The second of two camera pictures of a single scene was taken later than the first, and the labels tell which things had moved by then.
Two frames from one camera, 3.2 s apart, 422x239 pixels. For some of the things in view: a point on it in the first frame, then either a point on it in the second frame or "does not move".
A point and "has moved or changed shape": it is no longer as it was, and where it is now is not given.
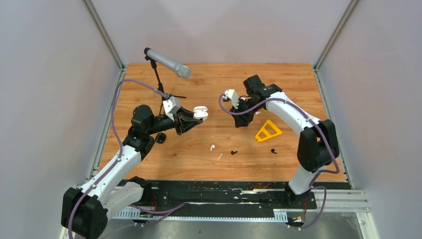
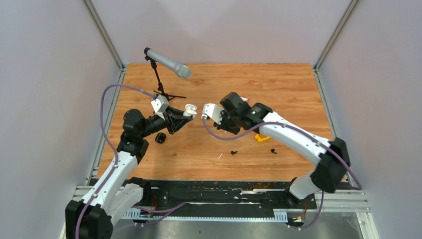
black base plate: [233, 194] does not move
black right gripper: [242, 120] → [222, 126]
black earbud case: [160, 137] does not move
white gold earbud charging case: [200, 112] has moved or changed shape
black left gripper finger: [192, 124] → [178, 122]
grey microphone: [182, 70] does not move
